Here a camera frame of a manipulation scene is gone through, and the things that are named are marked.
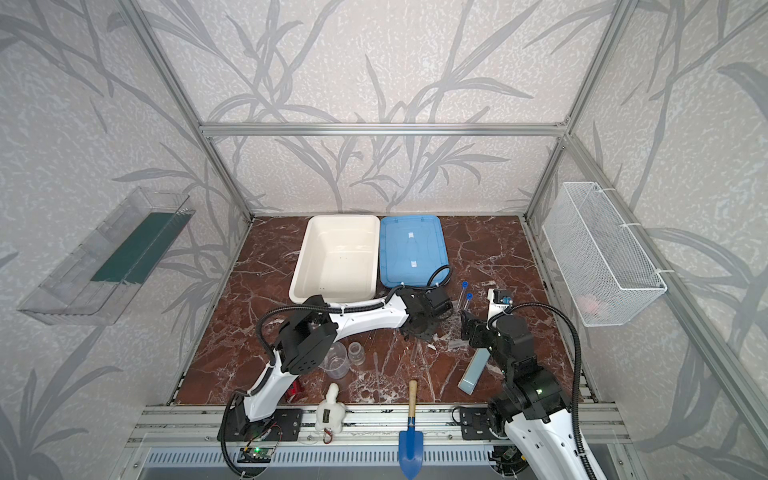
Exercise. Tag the white plastic storage bin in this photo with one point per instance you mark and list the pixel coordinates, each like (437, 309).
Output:
(338, 259)

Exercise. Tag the clear acrylic test tube rack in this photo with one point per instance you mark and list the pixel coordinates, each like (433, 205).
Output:
(448, 335)

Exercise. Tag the clear wall shelf green liner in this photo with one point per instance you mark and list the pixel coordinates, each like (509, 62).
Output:
(95, 283)

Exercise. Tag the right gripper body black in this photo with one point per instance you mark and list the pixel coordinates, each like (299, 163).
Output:
(475, 330)

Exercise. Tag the aluminium front rail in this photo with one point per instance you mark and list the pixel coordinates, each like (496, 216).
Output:
(366, 424)

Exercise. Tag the green circuit board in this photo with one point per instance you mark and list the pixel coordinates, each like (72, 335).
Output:
(255, 455)

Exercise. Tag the teal grey rectangular box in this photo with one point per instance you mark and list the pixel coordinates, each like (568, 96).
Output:
(474, 371)

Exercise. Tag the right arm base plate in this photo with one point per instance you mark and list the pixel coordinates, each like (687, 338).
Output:
(480, 423)

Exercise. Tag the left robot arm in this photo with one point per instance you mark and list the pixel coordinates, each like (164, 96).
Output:
(297, 337)

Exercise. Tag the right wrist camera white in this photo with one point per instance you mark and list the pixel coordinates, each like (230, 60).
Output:
(500, 301)

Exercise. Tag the white plastic figurine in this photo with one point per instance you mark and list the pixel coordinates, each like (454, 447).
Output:
(330, 414)

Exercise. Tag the blue plastic bin lid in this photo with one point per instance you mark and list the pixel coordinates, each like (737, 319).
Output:
(412, 248)

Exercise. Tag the blue garden trowel wooden handle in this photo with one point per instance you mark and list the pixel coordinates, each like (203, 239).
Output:
(411, 441)

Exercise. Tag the red spray bottle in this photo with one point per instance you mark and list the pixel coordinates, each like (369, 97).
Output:
(294, 392)

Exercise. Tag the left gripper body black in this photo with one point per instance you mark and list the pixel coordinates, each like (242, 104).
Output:
(425, 322)

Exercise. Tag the white wire mesh basket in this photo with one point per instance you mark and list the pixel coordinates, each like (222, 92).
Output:
(609, 276)

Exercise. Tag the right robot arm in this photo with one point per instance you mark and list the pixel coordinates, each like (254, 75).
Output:
(533, 410)

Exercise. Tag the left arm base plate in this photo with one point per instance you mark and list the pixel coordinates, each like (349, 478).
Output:
(283, 425)

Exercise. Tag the small clear glass beaker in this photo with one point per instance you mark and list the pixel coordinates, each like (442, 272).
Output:
(356, 353)

